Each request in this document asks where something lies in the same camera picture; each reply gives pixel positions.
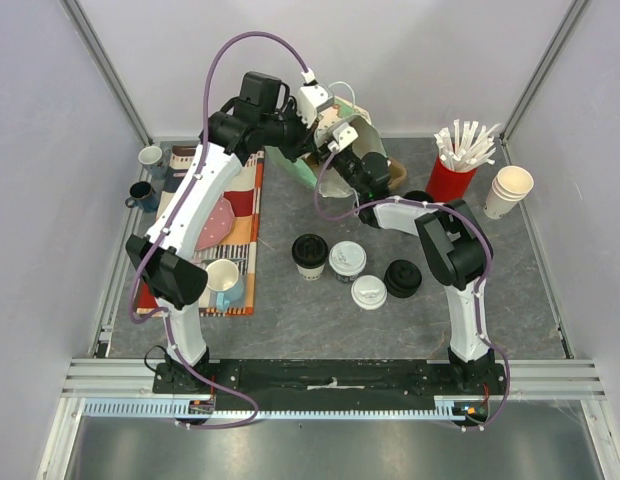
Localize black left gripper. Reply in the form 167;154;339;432
262;101;321;165

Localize green patterned paper bag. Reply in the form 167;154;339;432
265;89;390;202

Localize white plastic cup lid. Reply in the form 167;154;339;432
329;241;367;276

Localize black plastic cup lid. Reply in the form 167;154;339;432
291;234;329;269

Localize black paper cup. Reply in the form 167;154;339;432
332;267;363;283
403;190;434;203

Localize brown pulp carrier stack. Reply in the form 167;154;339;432
388;157;407;191

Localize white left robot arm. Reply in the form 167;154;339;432
126;70;332;393

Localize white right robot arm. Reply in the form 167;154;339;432
322;149;494;394

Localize red ribbed paper cup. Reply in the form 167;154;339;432
425;157;476;203

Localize white wrapped straws bundle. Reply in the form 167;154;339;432
434;119;500;173

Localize black plastic lid stack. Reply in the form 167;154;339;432
383;259;423;299

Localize pink dotted plate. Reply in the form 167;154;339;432
195;196;235;251

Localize white lid stack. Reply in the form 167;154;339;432
351;275;388;310

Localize colourful patterned placemat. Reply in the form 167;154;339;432
135;146;265;316

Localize grey ceramic mug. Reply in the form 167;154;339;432
137;145;171;180

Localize white paper cup stack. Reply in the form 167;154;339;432
483;165;534;219

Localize light blue ceramic mug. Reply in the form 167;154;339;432
206;259;245;312

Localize dark blue ceramic mug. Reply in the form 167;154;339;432
125;181;159;213

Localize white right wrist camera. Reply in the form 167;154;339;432
327;122;359;153

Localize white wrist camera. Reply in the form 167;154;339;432
296;70;334;127
327;122;359;153

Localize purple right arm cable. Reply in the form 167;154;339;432
313;149;514;432

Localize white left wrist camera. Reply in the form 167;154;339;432
296;70;334;127

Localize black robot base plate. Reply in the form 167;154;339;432
152;359;507;409

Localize aluminium frame post left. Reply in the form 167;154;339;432
60;0;154;145

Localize aluminium frame post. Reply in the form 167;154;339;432
500;0;591;147
60;0;154;145

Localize white slotted cable duct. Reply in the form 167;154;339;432
83;398;487;421

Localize aluminium frame post right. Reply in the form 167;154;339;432
500;0;591;147

